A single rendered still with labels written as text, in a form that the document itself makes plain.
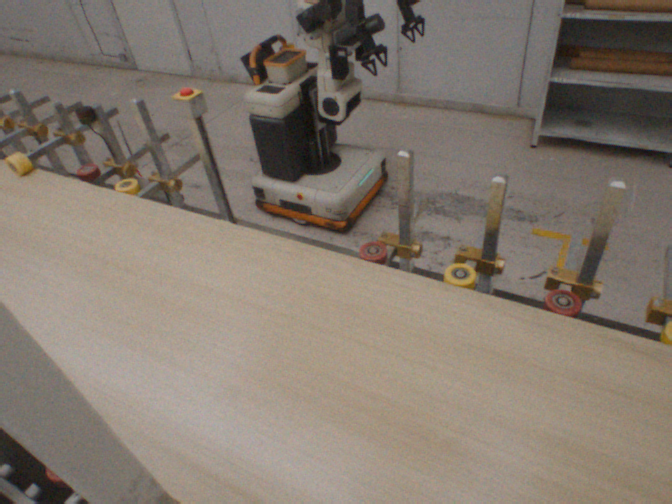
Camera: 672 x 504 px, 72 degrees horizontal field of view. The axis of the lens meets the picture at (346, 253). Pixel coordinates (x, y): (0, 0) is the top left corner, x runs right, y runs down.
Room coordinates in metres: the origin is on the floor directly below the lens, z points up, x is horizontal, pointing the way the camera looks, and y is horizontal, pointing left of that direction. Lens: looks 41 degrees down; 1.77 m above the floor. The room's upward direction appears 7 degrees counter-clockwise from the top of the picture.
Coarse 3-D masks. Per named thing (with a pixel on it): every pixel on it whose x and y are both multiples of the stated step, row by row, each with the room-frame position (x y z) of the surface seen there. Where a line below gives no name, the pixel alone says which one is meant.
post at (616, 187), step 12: (612, 180) 0.82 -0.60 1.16; (624, 180) 0.81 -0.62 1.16; (612, 192) 0.81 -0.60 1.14; (624, 192) 0.79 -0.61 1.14; (612, 204) 0.80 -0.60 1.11; (600, 216) 0.81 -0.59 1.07; (612, 216) 0.80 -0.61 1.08; (600, 228) 0.81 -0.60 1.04; (600, 240) 0.80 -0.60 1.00; (588, 252) 0.81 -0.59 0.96; (600, 252) 0.80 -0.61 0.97; (588, 264) 0.80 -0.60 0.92; (588, 276) 0.80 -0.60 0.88
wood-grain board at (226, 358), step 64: (0, 192) 1.58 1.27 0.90; (64, 192) 1.52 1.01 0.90; (0, 256) 1.18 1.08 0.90; (64, 256) 1.14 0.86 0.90; (128, 256) 1.10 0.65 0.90; (192, 256) 1.06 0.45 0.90; (256, 256) 1.02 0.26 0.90; (320, 256) 0.99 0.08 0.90; (64, 320) 0.86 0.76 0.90; (128, 320) 0.83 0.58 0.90; (192, 320) 0.81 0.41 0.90; (256, 320) 0.78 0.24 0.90; (320, 320) 0.75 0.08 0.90; (384, 320) 0.73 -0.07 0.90; (448, 320) 0.70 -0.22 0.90; (512, 320) 0.68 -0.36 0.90; (576, 320) 0.66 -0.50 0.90; (128, 384) 0.64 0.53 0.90; (192, 384) 0.61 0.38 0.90; (256, 384) 0.59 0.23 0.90; (320, 384) 0.57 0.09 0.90; (384, 384) 0.55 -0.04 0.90; (448, 384) 0.53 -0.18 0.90; (512, 384) 0.51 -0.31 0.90; (576, 384) 0.50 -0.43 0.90; (640, 384) 0.48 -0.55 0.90; (192, 448) 0.46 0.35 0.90; (256, 448) 0.45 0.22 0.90; (320, 448) 0.43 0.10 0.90; (384, 448) 0.42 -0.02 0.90; (448, 448) 0.40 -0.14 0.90; (512, 448) 0.38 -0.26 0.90; (576, 448) 0.37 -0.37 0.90; (640, 448) 0.36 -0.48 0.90
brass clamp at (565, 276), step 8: (560, 272) 0.85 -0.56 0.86; (568, 272) 0.85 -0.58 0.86; (576, 272) 0.85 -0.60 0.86; (552, 280) 0.84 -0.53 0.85; (560, 280) 0.83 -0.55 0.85; (568, 280) 0.82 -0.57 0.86; (576, 280) 0.82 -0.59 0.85; (544, 288) 0.84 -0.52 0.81; (552, 288) 0.83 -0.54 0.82; (576, 288) 0.80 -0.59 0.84; (584, 288) 0.79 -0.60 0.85; (592, 288) 0.78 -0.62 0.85; (600, 288) 0.78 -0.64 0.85; (584, 296) 0.79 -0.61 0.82; (592, 296) 0.78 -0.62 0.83
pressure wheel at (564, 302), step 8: (552, 296) 0.73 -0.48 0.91; (560, 296) 0.73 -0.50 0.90; (568, 296) 0.73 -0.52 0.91; (576, 296) 0.72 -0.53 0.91; (544, 304) 0.72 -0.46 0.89; (552, 304) 0.71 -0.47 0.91; (560, 304) 0.71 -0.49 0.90; (568, 304) 0.70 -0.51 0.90; (576, 304) 0.70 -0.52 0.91; (560, 312) 0.68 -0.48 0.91; (568, 312) 0.68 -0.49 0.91; (576, 312) 0.68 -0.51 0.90
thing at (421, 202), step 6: (420, 198) 1.31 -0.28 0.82; (426, 198) 1.31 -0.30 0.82; (414, 204) 1.28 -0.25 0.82; (420, 204) 1.28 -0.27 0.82; (426, 204) 1.30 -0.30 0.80; (414, 210) 1.25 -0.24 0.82; (420, 210) 1.25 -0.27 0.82; (414, 216) 1.22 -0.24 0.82; (414, 222) 1.21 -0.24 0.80; (390, 246) 1.08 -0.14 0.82; (390, 252) 1.06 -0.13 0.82; (390, 258) 1.04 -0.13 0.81
